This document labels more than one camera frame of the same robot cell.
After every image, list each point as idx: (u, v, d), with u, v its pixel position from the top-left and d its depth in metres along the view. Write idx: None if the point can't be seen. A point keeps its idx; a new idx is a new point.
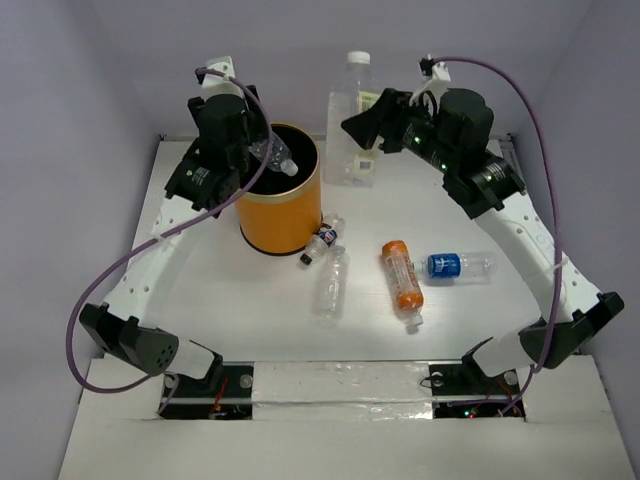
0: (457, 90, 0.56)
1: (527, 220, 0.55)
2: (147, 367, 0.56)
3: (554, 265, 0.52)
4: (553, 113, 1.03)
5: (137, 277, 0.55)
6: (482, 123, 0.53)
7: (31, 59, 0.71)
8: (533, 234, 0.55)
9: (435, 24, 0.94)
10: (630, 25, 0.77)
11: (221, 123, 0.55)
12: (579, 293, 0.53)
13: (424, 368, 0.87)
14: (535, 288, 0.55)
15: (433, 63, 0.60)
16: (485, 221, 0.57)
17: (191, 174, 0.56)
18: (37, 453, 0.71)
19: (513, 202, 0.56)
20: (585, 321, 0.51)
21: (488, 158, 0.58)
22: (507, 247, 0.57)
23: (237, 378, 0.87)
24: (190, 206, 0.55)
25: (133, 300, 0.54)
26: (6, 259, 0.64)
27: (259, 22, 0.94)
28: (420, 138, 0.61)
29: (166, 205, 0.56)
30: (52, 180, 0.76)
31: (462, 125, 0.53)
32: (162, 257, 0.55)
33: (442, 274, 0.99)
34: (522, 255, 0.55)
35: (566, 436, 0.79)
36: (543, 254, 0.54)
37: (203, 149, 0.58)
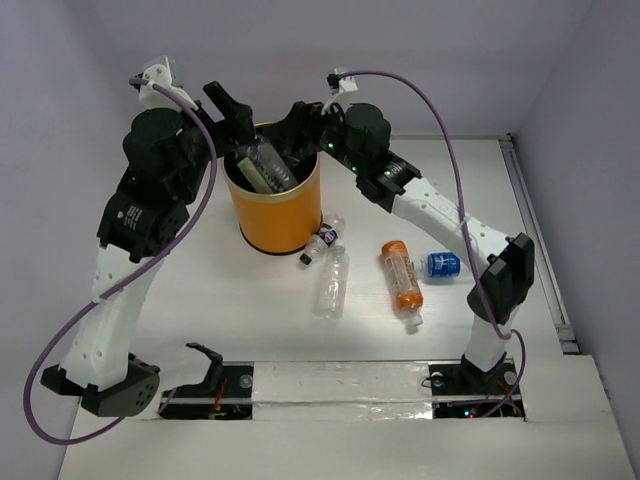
0: (361, 107, 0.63)
1: (428, 195, 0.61)
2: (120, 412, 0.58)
3: (460, 224, 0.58)
4: (552, 113, 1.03)
5: (87, 342, 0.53)
6: (383, 134, 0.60)
7: (29, 57, 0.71)
8: (436, 205, 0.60)
9: (432, 24, 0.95)
10: (626, 24, 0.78)
11: (152, 153, 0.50)
12: (489, 241, 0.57)
13: (424, 368, 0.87)
14: (458, 250, 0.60)
15: (340, 78, 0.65)
16: (398, 209, 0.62)
17: (122, 215, 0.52)
18: (36, 452, 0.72)
19: (412, 185, 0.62)
20: (499, 260, 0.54)
21: (390, 158, 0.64)
22: (422, 223, 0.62)
23: (237, 378, 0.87)
24: (127, 257, 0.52)
25: (86, 366, 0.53)
26: (6, 256, 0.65)
27: (258, 22, 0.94)
28: (333, 143, 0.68)
29: (103, 258, 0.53)
30: (51, 178, 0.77)
31: (366, 137, 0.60)
32: (108, 319, 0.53)
33: (441, 272, 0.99)
34: (435, 227, 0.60)
35: (565, 436, 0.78)
36: (447, 218, 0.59)
37: (140, 180, 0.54)
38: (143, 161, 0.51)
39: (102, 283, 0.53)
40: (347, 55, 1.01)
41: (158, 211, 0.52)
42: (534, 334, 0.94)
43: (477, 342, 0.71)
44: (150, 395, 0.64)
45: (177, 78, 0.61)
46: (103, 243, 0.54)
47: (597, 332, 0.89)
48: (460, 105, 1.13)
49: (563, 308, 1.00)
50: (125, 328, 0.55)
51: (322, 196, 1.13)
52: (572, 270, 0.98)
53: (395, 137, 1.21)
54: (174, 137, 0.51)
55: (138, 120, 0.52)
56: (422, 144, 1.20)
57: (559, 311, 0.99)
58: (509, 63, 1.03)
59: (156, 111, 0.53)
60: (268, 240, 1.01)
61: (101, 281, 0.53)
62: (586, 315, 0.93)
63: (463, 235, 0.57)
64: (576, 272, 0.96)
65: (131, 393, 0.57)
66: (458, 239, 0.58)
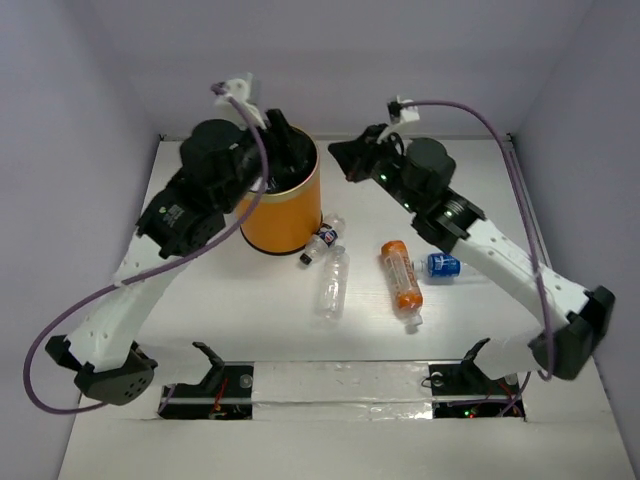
0: (422, 139, 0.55)
1: (496, 241, 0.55)
2: (109, 399, 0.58)
3: (534, 275, 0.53)
4: (552, 113, 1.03)
5: (98, 320, 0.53)
6: (447, 173, 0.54)
7: (30, 56, 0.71)
8: (504, 252, 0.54)
9: (433, 24, 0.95)
10: (627, 24, 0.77)
11: (205, 160, 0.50)
12: (567, 295, 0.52)
13: (424, 368, 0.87)
14: (527, 300, 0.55)
15: (402, 106, 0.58)
16: (459, 252, 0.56)
17: (163, 211, 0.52)
18: (37, 452, 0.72)
19: (478, 228, 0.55)
20: (581, 319, 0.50)
21: (450, 194, 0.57)
22: (487, 270, 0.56)
23: (237, 378, 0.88)
24: (157, 251, 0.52)
25: (91, 345, 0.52)
26: (6, 256, 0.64)
27: (259, 22, 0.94)
28: (386, 176, 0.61)
29: (135, 246, 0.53)
30: (53, 178, 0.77)
31: (430, 176, 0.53)
32: (124, 304, 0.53)
33: (442, 272, 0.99)
34: (502, 275, 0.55)
35: (566, 436, 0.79)
36: (521, 268, 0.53)
37: (186, 182, 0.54)
38: (196, 167, 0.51)
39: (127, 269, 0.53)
40: (347, 55, 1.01)
41: (199, 216, 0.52)
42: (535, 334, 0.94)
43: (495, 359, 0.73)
44: (139, 389, 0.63)
45: (254, 94, 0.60)
46: (138, 232, 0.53)
47: None
48: (460, 104, 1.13)
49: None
50: (137, 317, 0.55)
51: (323, 196, 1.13)
52: (572, 270, 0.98)
53: None
54: (229, 151, 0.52)
55: (200, 125, 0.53)
56: None
57: None
58: (510, 63, 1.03)
59: (217, 121, 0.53)
60: (267, 240, 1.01)
61: (127, 267, 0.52)
62: None
63: (537, 288, 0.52)
64: (577, 272, 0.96)
65: (125, 382, 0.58)
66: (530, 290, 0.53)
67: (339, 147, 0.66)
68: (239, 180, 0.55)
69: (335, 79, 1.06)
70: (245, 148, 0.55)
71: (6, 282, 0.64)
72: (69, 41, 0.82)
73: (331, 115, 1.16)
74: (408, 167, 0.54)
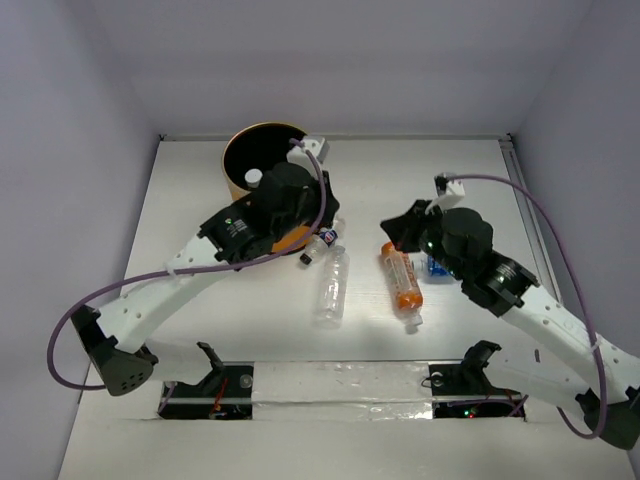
0: (456, 210, 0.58)
1: (550, 308, 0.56)
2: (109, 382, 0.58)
3: (591, 347, 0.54)
4: (553, 113, 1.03)
5: (137, 300, 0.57)
6: (485, 238, 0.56)
7: (30, 57, 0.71)
8: (561, 324, 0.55)
9: (433, 25, 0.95)
10: (627, 25, 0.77)
11: (279, 190, 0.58)
12: (623, 368, 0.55)
13: (424, 368, 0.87)
14: (579, 367, 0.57)
15: (448, 180, 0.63)
16: (510, 318, 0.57)
17: (229, 222, 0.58)
18: (37, 452, 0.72)
19: (531, 295, 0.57)
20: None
21: (496, 257, 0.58)
22: (540, 338, 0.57)
23: (237, 378, 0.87)
24: (214, 253, 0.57)
25: (122, 320, 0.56)
26: (7, 256, 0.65)
27: (258, 22, 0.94)
28: (433, 244, 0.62)
29: (193, 243, 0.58)
30: (52, 178, 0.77)
31: (467, 242, 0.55)
32: (161, 292, 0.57)
33: (441, 270, 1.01)
34: (556, 345, 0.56)
35: (566, 436, 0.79)
36: (578, 341, 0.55)
37: (254, 207, 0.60)
38: (268, 195, 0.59)
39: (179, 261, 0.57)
40: (347, 55, 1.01)
41: (257, 236, 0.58)
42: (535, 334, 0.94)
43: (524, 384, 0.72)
44: (132, 387, 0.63)
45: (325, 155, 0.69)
46: (200, 233, 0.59)
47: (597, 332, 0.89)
48: (460, 104, 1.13)
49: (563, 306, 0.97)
50: (169, 308, 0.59)
51: None
52: (573, 270, 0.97)
53: (395, 136, 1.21)
54: (300, 189, 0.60)
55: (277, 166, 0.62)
56: (422, 143, 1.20)
57: None
58: (510, 64, 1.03)
59: (294, 165, 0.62)
60: None
61: (180, 261, 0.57)
62: None
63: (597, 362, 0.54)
64: (577, 272, 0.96)
65: (128, 368, 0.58)
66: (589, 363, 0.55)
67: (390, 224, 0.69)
68: (296, 214, 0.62)
69: (335, 79, 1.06)
70: (311, 195, 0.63)
71: (7, 283, 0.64)
72: (69, 42, 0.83)
73: (331, 115, 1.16)
74: (444, 234, 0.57)
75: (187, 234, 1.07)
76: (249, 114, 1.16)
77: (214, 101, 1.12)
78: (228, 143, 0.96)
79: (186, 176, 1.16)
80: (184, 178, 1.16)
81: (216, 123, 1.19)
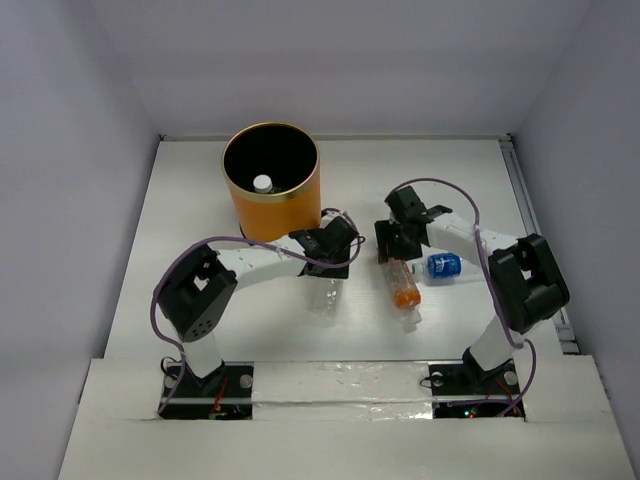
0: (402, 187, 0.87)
1: (454, 220, 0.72)
2: (200, 318, 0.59)
3: (472, 231, 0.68)
4: (552, 114, 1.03)
5: (251, 256, 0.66)
6: (406, 194, 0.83)
7: (30, 59, 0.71)
8: (458, 226, 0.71)
9: (433, 25, 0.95)
10: (627, 26, 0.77)
11: (345, 226, 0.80)
12: (499, 241, 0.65)
13: (424, 368, 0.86)
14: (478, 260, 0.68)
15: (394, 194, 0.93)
16: (435, 239, 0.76)
17: (308, 238, 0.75)
18: (37, 452, 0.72)
19: (441, 216, 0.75)
20: (504, 253, 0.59)
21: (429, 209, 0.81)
22: (453, 246, 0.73)
23: (237, 378, 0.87)
24: (303, 249, 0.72)
25: (238, 264, 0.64)
26: (7, 256, 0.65)
27: (258, 23, 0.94)
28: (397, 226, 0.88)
29: (285, 239, 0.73)
30: (53, 179, 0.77)
31: (394, 199, 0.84)
32: (272, 258, 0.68)
33: (442, 273, 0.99)
34: (459, 243, 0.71)
35: (567, 437, 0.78)
36: (464, 230, 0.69)
37: (315, 236, 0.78)
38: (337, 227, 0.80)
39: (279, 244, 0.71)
40: (347, 55, 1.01)
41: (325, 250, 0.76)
42: (535, 334, 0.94)
43: (486, 342, 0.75)
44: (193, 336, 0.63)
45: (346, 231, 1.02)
46: (290, 236, 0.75)
47: (597, 332, 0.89)
48: (460, 104, 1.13)
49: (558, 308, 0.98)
50: (263, 276, 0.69)
51: (322, 196, 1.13)
52: (571, 270, 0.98)
53: (395, 136, 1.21)
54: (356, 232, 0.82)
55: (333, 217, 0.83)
56: (422, 143, 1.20)
57: (559, 311, 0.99)
58: (510, 63, 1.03)
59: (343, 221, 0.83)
60: (263, 238, 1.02)
61: (280, 244, 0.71)
62: (585, 315, 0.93)
63: (475, 241, 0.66)
64: (575, 271, 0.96)
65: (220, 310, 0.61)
66: (472, 246, 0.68)
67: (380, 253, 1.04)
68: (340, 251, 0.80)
69: (335, 79, 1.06)
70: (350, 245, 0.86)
71: (6, 283, 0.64)
72: (69, 41, 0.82)
73: (331, 115, 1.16)
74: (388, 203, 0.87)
75: (187, 234, 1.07)
76: (249, 114, 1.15)
77: (214, 101, 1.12)
78: (228, 143, 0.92)
79: (186, 177, 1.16)
80: (185, 178, 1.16)
81: (216, 122, 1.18)
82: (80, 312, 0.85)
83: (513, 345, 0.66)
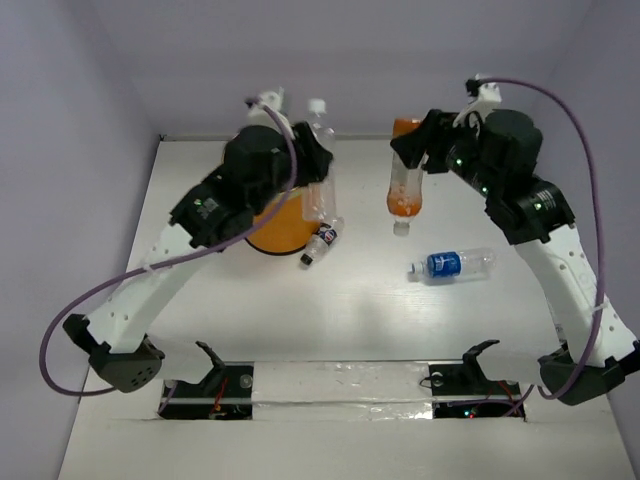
0: (508, 112, 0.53)
1: (573, 256, 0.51)
2: (120, 384, 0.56)
3: (594, 308, 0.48)
4: (553, 113, 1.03)
5: (119, 302, 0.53)
6: (529, 145, 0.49)
7: (31, 58, 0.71)
8: (577, 275, 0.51)
9: (434, 25, 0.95)
10: (628, 25, 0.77)
11: (247, 155, 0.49)
12: (616, 339, 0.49)
13: (424, 368, 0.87)
14: (570, 329, 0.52)
15: (480, 84, 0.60)
16: (525, 249, 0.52)
17: (198, 203, 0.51)
18: (36, 453, 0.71)
19: (561, 235, 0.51)
20: (617, 368, 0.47)
21: (535, 182, 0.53)
22: (544, 277, 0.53)
23: (237, 378, 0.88)
24: (188, 240, 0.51)
25: (110, 326, 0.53)
26: (7, 257, 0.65)
27: (258, 22, 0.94)
28: (462, 161, 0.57)
29: (167, 233, 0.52)
30: (52, 179, 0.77)
31: (508, 145, 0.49)
32: (148, 289, 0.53)
33: (442, 272, 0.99)
34: (560, 292, 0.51)
35: (566, 437, 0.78)
36: (585, 298, 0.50)
37: (223, 182, 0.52)
38: (235, 164, 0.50)
39: (154, 255, 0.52)
40: (347, 55, 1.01)
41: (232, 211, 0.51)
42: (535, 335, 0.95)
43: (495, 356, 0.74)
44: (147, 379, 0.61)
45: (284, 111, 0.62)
46: (171, 221, 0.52)
47: None
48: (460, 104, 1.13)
49: None
50: (159, 300, 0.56)
51: None
52: None
53: None
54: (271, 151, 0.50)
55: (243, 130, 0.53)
56: None
57: None
58: (510, 64, 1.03)
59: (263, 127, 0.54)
60: (263, 239, 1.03)
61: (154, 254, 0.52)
62: None
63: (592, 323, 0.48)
64: None
65: (136, 363, 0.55)
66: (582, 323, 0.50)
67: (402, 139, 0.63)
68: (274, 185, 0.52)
69: (335, 79, 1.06)
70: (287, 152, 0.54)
71: (6, 284, 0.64)
72: (68, 41, 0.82)
73: (332, 115, 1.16)
74: (485, 138, 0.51)
75: None
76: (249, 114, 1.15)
77: (214, 100, 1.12)
78: None
79: (186, 177, 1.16)
80: (185, 178, 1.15)
81: (216, 122, 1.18)
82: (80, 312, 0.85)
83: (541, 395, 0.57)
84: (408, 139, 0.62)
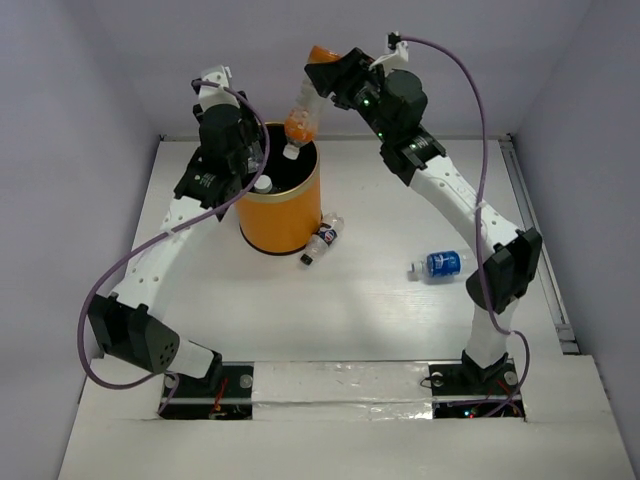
0: (401, 73, 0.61)
1: (449, 176, 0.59)
2: (155, 354, 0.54)
3: (474, 208, 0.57)
4: (552, 113, 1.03)
5: (145, 268, 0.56)
6: (418, 106, 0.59)
7: (31, 59, 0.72)
8: (457, 187, 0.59)
9: (434, 25, 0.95)
10: (626, 25, 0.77)
11: (221, 133, 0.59)
12: (499, 230, 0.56)
13: (424, 368, 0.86)
14: (468, 235, 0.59)
15: (399, 41, 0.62)
16: (416, 184, 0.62)
17: (198, 179, 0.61)
18: (37, 452, 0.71)
19: (436, 162, 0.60)
20: (505, 249, 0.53)
21: (418, 130, 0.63)
22: (439, 202, 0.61)
23: (237, 378, 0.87)
24: (198, 205, 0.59)
25: (142, 290, 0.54)
26: (7, 255, 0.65)
27: (258, 22, 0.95)
28: (368, 101, 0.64)
29: (176, 205, 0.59)
30: (52, 179, 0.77)
31: (401, 106, 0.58)
32: (172, 249, 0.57)
33: (442, 271, 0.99)
34: (448, 207, 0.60)
35: (566, 437, 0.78)
36: (465, 203, 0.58)
37: (206, 157, 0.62)
38: (212, 142, 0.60)
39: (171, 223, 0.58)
40: None
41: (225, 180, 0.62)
42: (534, 334, 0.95)
43: (475, 336, 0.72)
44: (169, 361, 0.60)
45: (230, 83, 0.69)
46: (176, 195, 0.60)
47: (597, 332, 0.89)
48: (460, 105, 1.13)
49: (553, 308, 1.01)
50: (179, 266, 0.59)
51: (323, 196, 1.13)
52: (572, 270, 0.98)
53: None
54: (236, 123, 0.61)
55: (204, 113, 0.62)
56: None
57: (558, 311, 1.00)
58: (510, 64, 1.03)
59: (219, 107, 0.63)
60: (264, 240, 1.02)
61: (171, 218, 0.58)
62: (585, 315, 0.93)
63: (475, 220, 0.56)
64: (576, 271, 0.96)
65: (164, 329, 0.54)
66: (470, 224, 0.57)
67: (315, 68, 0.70)
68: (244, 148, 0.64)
69: None
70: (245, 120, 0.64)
71: (6, 282, 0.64)
72: (68, 41, 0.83)
73: (332, 115, 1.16)
74: (386, 96, 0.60)
75: None
76: None
77: None
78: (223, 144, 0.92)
79: None
80: None
81: None
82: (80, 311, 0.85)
83: (503, 331, 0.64)
84: (326, 67, 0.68)
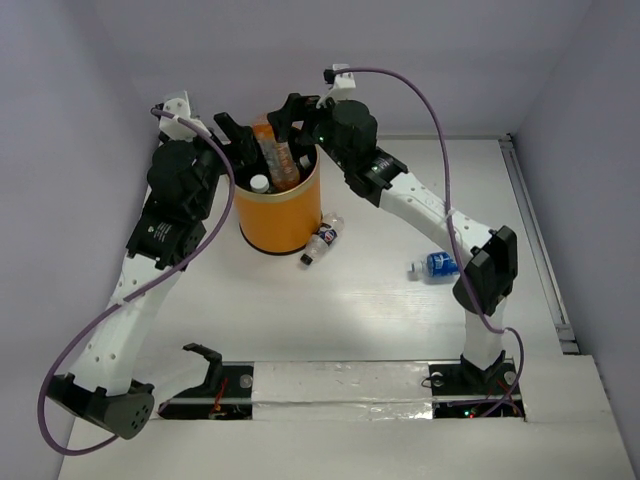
0: (347, 104, 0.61)
1: (415, 190, 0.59)
2: (123, 427, 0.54)
3: (445, 217, 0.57)
4: (553, 113, 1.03)
5: (102, 346, 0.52)
6: (369, 130, 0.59)
7: (30, 59, 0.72)
8: (423, 201, 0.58)
9: (433, 26, 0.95)
10: (626, 25, 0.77)
11: (171, 180, 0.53)
12: (473, 233, 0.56)
13: (424, 368, 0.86)
14: (443, 242, 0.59)
15: (336, 74, 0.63)
16: (386, 204, 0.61)
17: (152, 230, 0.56)
18: (36, 452, 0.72)
19: (400, 180, 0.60)
20: (483, 252, 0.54)
21: (377, 152, 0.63)
22: (409, 217, 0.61)
23: (237, 378, 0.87)
24: (153, 264, 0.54)
25: (98, 369, 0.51)
26: (7, 254, 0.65)
27: (257, 23, 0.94)
28: (323, 136, 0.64)
29: (129, 267, 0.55)
30: (52, 180, 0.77)
31: (353, 132, 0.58)
32: (128, 321, 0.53)
33: (442, 271, 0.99)
34: (420, 220, 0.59)
35: (566, 437, 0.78)
36: (434, 214, 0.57)
37: (161, 204, 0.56)
38: (165, 191, 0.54)
39: (125, 289, 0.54)
40: (347, 55, 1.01)
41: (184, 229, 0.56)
42: (534, 334, 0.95)
43: (471, 339, 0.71)
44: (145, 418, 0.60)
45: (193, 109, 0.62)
46: (129, 254, 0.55)
47: (597, 332, 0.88)
48: (461, 104, 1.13)
49: (553, 308, 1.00)
50: (140, 333, 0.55)
51: (323, 195, 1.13)
52: (572, 270, 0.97)
53: (396, 136, 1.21)
54: (190, 168, 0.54)
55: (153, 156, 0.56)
56: (422, 144, 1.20)
57: (559, 311, 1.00)
58: (509, 64, 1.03)
59: (171, 146, 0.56)
60: (264, 239, 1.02)
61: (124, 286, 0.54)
62: (585, 315, 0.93)
63: (448, 229, 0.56)
64: (576, 271, 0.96)
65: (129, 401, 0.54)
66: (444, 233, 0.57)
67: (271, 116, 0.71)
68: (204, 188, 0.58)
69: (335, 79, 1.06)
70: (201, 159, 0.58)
71: (6, 282, 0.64)
72: (67, 42, 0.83)
73: None
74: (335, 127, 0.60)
75: None
76: (249, 114, 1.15)
77: (214, 101, 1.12)
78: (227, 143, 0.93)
79: None
80: None
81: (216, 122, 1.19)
82: (79, 311, 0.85)
83: (500, 331, 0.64)
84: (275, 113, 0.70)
